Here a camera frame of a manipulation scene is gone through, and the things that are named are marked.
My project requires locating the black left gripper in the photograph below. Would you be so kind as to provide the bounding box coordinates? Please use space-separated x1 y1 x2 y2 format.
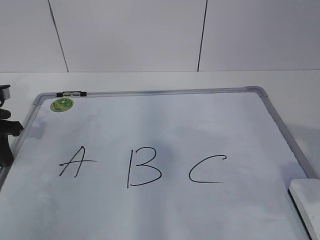
0 109 24 167

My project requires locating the white board eraser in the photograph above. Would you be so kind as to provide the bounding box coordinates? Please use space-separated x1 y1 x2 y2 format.
288 178 320 240

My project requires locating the round green magnet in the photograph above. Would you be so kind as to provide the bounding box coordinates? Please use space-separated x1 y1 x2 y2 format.
50 98 74 113

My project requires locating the white board with grey frame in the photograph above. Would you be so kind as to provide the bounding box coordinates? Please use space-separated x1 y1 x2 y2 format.
0 86 319 240

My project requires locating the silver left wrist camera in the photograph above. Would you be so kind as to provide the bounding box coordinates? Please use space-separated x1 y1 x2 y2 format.
0 84 11 105

